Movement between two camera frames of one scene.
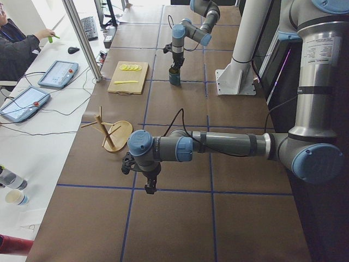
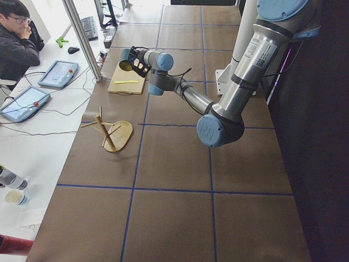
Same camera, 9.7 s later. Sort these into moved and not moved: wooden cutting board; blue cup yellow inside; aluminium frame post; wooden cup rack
Moved: blue cup yellow inside
Not moved: wooden cutting board; wooden cup rack; aluminium frame post
